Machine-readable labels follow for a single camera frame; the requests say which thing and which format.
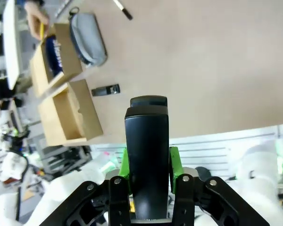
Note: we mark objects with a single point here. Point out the black capped marker pen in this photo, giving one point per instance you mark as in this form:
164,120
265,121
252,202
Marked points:
122,9

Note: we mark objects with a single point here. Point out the yellow pen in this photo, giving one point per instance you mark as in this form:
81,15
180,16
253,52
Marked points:
42,30

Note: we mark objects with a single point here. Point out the black rectangular case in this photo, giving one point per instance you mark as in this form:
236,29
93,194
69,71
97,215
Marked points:
147,146

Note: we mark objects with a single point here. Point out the grey zip pouch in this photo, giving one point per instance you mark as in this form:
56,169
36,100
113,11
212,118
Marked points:
87,37

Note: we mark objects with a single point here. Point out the navy item with white lettering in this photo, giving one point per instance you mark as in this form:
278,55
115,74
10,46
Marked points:
54,54

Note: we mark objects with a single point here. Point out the person's right hand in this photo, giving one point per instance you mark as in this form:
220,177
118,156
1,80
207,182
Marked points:
35,16

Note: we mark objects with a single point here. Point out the small black clip tool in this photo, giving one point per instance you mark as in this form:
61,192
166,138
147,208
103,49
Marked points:
103,90

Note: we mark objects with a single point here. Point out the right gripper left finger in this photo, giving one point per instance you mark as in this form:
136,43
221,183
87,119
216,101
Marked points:
101,200

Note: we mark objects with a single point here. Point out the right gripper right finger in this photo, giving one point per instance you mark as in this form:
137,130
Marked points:
202,202

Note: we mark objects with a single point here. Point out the white side desk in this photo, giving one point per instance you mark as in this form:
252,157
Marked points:
11,42

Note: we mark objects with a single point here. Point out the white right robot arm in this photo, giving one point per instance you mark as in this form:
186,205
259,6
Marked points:
257,164

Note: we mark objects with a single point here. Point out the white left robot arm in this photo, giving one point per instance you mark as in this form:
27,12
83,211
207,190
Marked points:
9,162

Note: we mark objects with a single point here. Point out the thin grey pen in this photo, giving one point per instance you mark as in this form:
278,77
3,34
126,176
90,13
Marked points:
63,9

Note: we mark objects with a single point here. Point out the black equipment rack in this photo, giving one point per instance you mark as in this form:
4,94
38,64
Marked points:
66,157

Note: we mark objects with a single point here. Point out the brown cardboard box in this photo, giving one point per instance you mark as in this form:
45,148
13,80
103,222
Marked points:
68,56
87,113

